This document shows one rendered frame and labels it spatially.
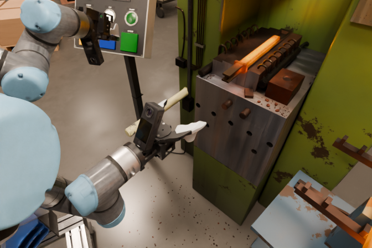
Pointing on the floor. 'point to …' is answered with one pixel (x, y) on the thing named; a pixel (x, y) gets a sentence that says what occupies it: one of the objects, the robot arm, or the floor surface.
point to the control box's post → (134, 84)
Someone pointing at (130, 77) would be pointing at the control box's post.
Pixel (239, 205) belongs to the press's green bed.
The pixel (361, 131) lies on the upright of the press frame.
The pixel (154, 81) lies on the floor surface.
